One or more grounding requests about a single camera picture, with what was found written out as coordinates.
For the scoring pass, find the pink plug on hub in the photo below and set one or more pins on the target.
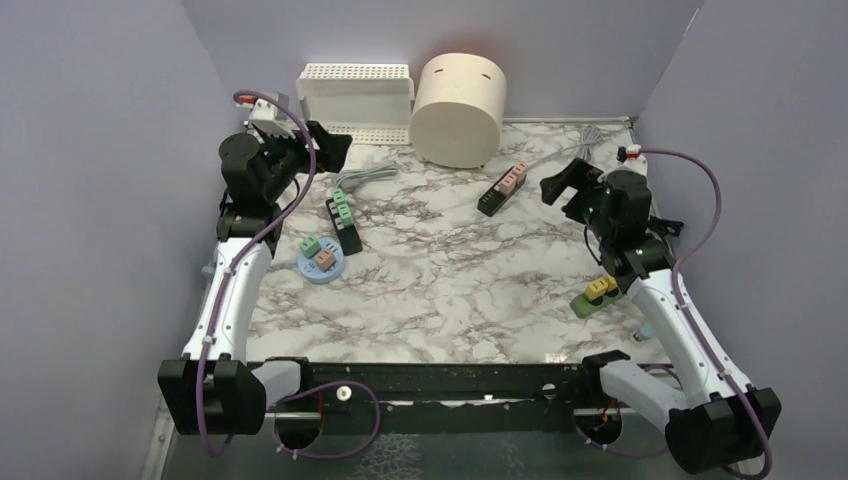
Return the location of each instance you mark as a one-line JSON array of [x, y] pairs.
[[325, 259]]

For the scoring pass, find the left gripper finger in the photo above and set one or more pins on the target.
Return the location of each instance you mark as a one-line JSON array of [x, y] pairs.
[[270, 140], [332, 149]]

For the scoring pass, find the yellow USB plug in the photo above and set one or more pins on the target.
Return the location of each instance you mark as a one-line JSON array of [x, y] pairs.
[[612, 288], [596, 290]]

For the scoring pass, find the light blue wall plug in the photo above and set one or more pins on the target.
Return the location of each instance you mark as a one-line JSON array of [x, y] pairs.
[[644, 333]]

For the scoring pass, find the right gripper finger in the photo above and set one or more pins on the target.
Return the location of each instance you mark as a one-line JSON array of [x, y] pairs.
[[593, 179], [574, 175]]

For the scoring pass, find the pink USB plug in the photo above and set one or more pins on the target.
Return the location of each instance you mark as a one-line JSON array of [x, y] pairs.
[[507, 184], [519, 171]]

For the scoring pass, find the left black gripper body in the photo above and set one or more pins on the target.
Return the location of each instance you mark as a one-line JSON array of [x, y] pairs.
[[285, 164]]

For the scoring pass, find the cream cylindrical container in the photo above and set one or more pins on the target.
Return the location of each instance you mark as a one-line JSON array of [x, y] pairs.
[[458, 112]]

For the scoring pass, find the blue round socket hub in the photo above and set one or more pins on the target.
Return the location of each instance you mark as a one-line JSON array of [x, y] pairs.
[[311, 273]]

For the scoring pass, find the black strip with pink plugs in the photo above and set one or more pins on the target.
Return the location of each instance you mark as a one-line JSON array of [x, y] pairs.
[[492, 201]]

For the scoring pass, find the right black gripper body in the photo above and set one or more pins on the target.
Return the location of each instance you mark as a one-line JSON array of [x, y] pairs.
[[586, 207]]

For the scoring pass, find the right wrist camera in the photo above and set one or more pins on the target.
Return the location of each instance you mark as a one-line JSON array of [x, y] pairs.
[[631, 158]]

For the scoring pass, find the green power strip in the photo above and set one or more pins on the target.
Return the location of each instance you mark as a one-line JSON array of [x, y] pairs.
[[583, 307]]

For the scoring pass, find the white perforated basket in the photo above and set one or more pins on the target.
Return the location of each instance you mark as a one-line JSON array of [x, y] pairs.
[[371, 102]]

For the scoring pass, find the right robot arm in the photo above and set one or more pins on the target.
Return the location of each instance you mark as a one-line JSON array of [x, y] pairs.
[[717, 417]]

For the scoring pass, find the black strip with green plugs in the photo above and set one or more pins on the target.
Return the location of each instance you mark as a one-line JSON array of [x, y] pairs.
[[348, 238]]

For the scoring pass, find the green plug on hub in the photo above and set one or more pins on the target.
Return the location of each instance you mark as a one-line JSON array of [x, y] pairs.
[[310, 246]]

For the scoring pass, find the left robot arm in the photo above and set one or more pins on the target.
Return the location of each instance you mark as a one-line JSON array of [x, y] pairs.
[[211, 389]]

